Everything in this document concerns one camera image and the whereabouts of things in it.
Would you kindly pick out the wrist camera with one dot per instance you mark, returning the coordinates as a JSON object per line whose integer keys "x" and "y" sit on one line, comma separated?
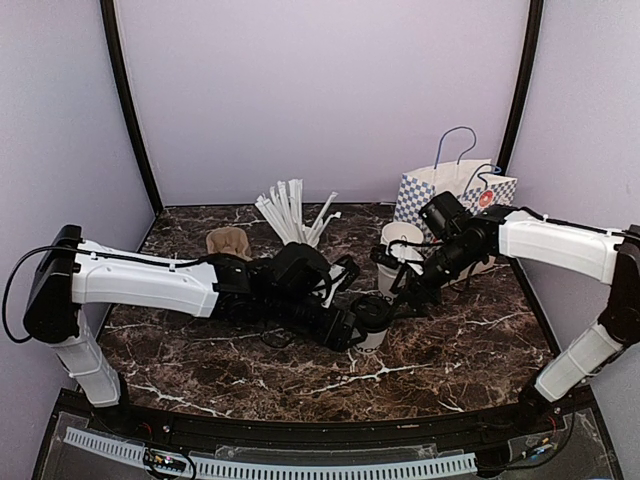
{"x": 342, "y": 274}
{"x": 396, "y": 254}

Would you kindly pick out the stack of white paper cups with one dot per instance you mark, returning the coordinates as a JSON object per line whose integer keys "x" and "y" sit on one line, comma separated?
{"x": 389, "y": 269}

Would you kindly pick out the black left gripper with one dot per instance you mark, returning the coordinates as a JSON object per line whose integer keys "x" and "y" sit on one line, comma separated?
{"x": 339, "y": 341}

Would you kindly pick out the black left frame post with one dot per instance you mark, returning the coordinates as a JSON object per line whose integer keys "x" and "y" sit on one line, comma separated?
{"x": 128, "y": 109}

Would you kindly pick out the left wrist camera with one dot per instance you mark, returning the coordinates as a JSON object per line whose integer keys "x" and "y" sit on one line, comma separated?
{"x": 342, "y": 274}

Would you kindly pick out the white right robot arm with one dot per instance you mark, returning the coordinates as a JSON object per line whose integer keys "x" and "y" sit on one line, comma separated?
{"x": 610, "y": 256}

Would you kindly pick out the stack of black lids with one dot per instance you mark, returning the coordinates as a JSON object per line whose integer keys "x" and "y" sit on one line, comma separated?
{"x": 277, "y": 338}

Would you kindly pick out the blue checkered paper bag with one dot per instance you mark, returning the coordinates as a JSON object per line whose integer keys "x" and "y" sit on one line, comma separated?
{"x": 476, "y": 183}

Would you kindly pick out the black coffee lid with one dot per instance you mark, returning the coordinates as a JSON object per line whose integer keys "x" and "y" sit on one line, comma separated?
{"x": 372, "y": 313}

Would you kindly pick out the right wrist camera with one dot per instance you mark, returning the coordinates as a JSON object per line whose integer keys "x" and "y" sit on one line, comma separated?
{"x": 396, "y": 254}

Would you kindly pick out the white wrapped straws bundle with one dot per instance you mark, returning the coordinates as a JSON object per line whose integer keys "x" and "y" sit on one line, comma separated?
{"x": 282, "y": 209}

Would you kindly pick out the black vertical frame post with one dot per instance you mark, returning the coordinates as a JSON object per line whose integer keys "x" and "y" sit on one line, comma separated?
{"x": 523, "y": 79}

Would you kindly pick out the white paper coffee cup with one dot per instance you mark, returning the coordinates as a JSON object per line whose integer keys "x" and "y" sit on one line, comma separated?
{"x": 373, "y": 340}

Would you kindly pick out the white slotted cable duct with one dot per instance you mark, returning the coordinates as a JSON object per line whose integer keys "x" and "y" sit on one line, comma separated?
{"x": 260, "y": 463}

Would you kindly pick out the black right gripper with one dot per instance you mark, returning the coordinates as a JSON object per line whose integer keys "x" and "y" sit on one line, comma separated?
{"x": 407, "y": 293}

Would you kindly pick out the brown cardboard cup carrier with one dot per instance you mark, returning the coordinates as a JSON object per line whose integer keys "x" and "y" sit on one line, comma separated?
{"x": 229, "y": 240}

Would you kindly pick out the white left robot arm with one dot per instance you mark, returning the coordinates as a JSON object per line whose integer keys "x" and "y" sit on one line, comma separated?
{"x": 294, "y": 288}

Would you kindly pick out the black front rail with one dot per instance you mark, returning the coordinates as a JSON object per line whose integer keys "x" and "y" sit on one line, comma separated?
{"x": 484, "y": 429}

